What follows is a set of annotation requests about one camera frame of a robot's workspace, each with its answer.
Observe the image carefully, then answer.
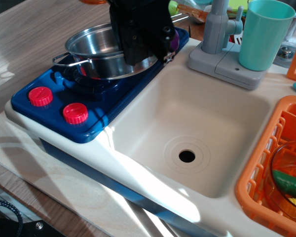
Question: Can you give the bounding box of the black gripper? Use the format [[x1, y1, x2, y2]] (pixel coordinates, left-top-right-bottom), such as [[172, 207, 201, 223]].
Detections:
[[108, 0, 175, 66]]

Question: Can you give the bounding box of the stainless steel pan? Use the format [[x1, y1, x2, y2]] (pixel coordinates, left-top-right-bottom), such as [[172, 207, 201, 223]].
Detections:
[[52, 23, 157, 80]]

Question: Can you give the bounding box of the red stove knob right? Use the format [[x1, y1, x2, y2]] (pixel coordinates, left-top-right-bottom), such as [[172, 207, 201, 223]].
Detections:
[[62, 103, 88, 124]]

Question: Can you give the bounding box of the red stove knob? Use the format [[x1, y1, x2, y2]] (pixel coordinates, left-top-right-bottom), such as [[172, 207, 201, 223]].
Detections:
[[28, 86, 53, 107], [62, 103, 88, 124]]

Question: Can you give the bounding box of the blue toy stove top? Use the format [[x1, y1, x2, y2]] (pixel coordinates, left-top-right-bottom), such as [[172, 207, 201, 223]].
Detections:
[[10, 26, 190, 144]]

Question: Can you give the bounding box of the red stove knob left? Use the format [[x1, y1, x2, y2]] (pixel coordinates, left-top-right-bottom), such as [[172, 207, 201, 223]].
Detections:
[[28, 86, 53, 107]]

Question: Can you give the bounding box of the beige toy sink unit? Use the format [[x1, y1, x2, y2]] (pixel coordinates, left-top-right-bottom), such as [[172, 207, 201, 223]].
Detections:
[[5, 39, 296, 237]]

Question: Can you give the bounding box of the purple toy eggplant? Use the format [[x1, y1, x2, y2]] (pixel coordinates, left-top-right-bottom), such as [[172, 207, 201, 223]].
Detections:
[[170, 30, 180, 51]]

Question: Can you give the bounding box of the green toy fruit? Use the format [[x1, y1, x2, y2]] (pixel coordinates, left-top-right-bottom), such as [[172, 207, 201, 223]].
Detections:
[[168, 0, 179, 16]]

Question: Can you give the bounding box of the orange object at top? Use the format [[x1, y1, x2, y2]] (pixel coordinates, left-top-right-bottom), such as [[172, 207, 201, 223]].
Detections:
[[80, 0, 106, 4]]

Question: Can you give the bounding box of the grey toy faucet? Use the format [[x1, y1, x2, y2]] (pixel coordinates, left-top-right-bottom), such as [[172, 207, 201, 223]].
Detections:
[[187, 0, 266, 90]]

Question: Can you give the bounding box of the teal plastic cup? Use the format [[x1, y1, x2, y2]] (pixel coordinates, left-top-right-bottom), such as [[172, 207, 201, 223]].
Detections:
[[238, 0, 296, 71]]

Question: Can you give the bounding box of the metal pot with lid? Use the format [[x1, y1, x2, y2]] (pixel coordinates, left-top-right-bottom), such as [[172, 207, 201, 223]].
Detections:
[[273, 6, 296, 68]]

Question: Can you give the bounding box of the orange dish rack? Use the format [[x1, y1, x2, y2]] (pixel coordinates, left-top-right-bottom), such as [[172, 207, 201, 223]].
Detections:
[[235, 95, 296, 237]]

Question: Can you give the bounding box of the clear orange plastic bowl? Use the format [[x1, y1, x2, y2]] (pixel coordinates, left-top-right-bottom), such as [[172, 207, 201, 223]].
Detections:
[[263, 140, 296, 221]]

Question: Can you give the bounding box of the green toy vegetable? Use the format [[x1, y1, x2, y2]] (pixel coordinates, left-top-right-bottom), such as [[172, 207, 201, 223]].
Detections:
[[272, 170, 296, 198]]

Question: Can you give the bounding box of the black mount plate with screw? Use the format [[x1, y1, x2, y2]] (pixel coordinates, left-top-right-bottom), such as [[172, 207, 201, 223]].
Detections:
[[19, 219, 67, 237]]

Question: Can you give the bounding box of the black braided cable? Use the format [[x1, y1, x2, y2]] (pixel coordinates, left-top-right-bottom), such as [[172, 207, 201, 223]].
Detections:
[[0, 199, 24, 237]]

